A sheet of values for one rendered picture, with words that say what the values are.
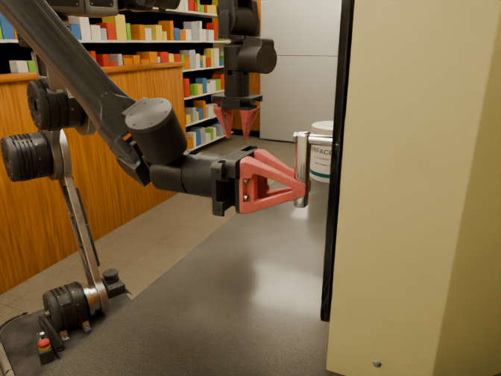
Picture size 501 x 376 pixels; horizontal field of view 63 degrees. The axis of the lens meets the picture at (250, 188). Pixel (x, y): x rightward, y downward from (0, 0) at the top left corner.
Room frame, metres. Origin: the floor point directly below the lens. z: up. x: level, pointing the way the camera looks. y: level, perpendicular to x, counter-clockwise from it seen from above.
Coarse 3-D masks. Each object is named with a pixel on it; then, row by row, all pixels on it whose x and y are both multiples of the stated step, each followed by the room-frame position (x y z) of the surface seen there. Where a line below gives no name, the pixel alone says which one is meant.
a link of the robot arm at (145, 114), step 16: (128, 112) 0.49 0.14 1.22; (144, 112) 0.48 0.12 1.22; (160, 112) 0.47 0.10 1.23; (128, 128) 0.47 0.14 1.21; (144, 128) 0.45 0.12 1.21; (160, 128) 0.46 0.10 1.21; (176, 128) 0.48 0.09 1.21; (144, 144) 0.47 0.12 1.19; (160, 144) 0.46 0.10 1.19; (176, 144) 0.48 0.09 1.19; (128, 160) 0.53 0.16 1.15; (160, 160) 0.48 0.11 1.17; (144, 176) 0.53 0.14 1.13
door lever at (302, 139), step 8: (296, 136) 0.45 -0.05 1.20; (304, 136) 0.44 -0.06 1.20; (312, 136) 0.44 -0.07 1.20; (320, 136) 0.44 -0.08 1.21; (328, 136) 0.44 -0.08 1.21; (296, 144) 0.45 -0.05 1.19; (304, 144) 0.44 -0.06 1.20; (312, 144) 0.44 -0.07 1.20; (320, 144) 0.44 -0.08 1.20; (328, 144) 0.43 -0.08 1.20; (296, 152) 0.45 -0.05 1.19; (304, 152) 0.44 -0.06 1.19; (296, 160) 0.45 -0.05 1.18; (304, 160) 0.44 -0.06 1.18; (296, 168) 0.45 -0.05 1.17; (304, 168) 0.44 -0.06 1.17; (296, 176) 0.45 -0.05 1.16; (304, 176) 0.44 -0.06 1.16; (296, 200) 0.45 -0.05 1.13; (304, 200) 0.44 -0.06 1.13
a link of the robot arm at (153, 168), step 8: (184, 152) 0.51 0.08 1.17; (192, 152) 0.51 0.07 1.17; (144, 160) 0.50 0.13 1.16; (176, 160) 0.50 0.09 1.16; (184, 160) 0.50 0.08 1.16; (152, 168) 0.51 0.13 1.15; (160, 168) 0.50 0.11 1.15; (168, 168) 0.50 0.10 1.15; (176, 168) 0.49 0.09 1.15; (152, 176) 0.50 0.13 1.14; (160, 176) 0.50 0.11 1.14; (168, 176) 0.49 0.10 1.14; (176, 176) 0.49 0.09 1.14; (160, 184) 0.50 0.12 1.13; (168, 184) 0.50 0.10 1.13; (176, 184) 0.49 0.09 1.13; (184, 192) 0.50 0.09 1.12
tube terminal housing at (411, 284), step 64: (384, 0) 0.37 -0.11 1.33; (448, 0) 0.35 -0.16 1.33; (384, 64) 0.37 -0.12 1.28; (448, 64) 0.35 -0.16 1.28; (384, 128) 0.37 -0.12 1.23; (448, 128) 0.35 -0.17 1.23; (384, 192) 0.36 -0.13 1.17; (448, 192) 0.34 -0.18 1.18; (384, 256) 0.36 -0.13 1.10; (448, 256) 0.34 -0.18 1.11; (384, 320) 0.36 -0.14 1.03; (448, 320) 0.34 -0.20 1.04
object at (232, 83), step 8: (224, 72) 0.92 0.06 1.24; (240, 72) 0.91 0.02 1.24; (248, 72) 0.93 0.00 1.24; (224, 80) 0.93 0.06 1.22; (232, 80) 0.91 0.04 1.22; (240, 80) 0.91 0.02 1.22; (248, 80) 0.93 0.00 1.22; (224, 88) 0.93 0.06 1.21; (232, 88) 0.91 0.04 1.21; (240, 88) 0.91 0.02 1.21; (248, 88) 0.93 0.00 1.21; (216, 96) 0.92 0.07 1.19; (224, 96) 0.91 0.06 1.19; (232, 96) 0.91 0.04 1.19; (240, 96) 0.91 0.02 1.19; (248, 96) 0.92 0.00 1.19; (256, 96) 0.92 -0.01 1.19
